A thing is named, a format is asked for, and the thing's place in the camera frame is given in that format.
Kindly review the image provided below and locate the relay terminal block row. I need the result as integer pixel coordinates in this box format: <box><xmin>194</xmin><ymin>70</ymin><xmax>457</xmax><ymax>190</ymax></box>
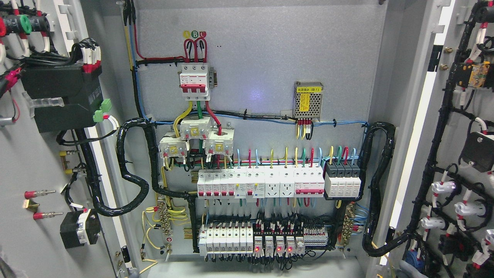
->
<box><xmin>251</xmin><ymin>212</ymin><xmax>329</xmax><ymax>260</ymax></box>

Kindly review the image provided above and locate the white current transformers cluster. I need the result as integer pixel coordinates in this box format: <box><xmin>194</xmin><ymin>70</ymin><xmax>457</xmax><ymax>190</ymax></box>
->
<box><xmin>159</xmin><ymin>116</ymin><xmax>235</xmax><ymax>161</ymax></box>

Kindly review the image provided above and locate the perforated metal power supply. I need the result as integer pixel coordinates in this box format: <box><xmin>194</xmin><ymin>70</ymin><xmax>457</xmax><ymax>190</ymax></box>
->
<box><xmin>293</xmin><ymin>81</ymin><xmax>323</xmax><ymax>119</ymax></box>

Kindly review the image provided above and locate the black wire loom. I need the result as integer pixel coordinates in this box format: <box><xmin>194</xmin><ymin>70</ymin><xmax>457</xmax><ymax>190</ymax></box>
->
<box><xmin>93</xmin><ymin>118</ymin><xmax>159</xmax><ymax>217</ymax></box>
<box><xmin>362</xmin><ymin>122</ymin><xmax>409</xmax><ymax>258</ymax></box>

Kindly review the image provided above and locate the white miniature breakers lower row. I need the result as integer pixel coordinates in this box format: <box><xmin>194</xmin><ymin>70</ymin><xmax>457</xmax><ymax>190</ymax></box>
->
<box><xmin>199</xmin><ymin>222</ymin><xmax>260</xmax><ymax>258</ymax></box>

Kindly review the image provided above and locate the white red main breaker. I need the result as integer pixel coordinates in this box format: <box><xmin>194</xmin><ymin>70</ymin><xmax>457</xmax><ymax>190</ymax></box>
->
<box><xmin>179</xmin><ymin>63</ymin><xmax>217</xmax><ymax>102</ymax></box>

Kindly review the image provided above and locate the black wire loom right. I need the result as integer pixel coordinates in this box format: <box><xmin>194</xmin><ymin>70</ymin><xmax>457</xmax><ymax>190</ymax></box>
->
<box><xmin>362</xmin><ymin>122</ymin><xmax>409</xmax><ymax>258</ymax></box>

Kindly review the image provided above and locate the black wire loom left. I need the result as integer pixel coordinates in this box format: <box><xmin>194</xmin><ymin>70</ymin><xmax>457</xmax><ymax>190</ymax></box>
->
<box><xmin>93</xmin><ymin>118</ymin><xmax>159</xmax><ymax>217</ymax></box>

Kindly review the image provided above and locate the white socket breaker row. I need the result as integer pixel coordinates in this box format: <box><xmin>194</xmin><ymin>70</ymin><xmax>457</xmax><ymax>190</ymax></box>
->
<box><xmin>196</xmin><ymin>165</ymin><xmax>324</xmax><ymax>202</ymax></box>

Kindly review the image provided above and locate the black digital power meter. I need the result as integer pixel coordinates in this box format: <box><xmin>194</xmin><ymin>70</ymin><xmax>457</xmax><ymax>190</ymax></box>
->
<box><xmin>21</xmin><ymin>63</ymin><xmax>103</xmax><ymax>133</ymax></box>

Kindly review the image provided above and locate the black white surge protector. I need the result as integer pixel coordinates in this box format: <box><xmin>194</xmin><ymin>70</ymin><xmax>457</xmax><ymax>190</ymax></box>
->
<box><xmin>323</xmin><ymin>162</ymin><xmax>363</xmax><ymax>201</ymax></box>

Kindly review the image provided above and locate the grey cabinet door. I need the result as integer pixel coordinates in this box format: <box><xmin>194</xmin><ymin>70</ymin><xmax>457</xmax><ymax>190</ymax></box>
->
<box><xmin>363</xmin><ymin>0</ymin><xmax>493</xmax><ymax>278</ymax></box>
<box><xmin>0</xmin><ymin>0</ymin><xmax>128</xmax><ymax>278</ymax></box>

